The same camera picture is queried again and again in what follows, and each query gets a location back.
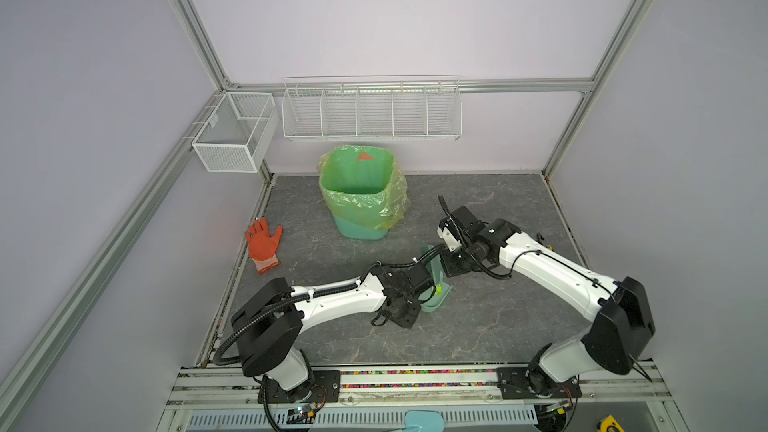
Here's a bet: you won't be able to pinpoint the green trash bin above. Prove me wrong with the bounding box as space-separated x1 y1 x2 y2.
318 145 397 241

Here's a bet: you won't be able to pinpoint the white wire shelf basket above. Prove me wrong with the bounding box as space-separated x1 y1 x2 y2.
281 75 463 142

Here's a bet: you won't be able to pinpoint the yellow-green plastic bin liner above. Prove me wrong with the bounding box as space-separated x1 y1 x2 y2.
317 143 409 234

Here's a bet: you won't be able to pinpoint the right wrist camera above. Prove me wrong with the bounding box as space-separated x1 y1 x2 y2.
437 221 462 252

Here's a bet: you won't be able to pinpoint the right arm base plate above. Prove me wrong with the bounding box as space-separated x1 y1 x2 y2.
496 366 582 399

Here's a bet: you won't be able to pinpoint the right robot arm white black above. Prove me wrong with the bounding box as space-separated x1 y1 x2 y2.
437 202 656 396

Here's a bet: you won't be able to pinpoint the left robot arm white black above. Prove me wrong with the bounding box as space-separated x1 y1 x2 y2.
212 262 441 395

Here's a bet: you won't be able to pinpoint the yellow black pliers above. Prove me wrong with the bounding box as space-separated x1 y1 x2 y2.
536 233 549 247

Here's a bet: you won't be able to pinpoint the white mesh box basket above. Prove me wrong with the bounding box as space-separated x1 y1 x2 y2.
192 92 279 173

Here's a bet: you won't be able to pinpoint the red rubber glove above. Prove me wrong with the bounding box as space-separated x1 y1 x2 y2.
245 217 284 274

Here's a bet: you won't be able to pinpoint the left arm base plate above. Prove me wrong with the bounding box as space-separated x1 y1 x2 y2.
257 369 341 405

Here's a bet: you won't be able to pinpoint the light blue object front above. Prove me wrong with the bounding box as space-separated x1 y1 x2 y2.
403 410 445 432

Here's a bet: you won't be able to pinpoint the yellow black tape measure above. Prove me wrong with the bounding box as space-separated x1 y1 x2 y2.
597 415 624 432

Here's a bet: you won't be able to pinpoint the mint green dustpan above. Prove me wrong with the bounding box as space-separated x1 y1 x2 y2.
419 253 452 313

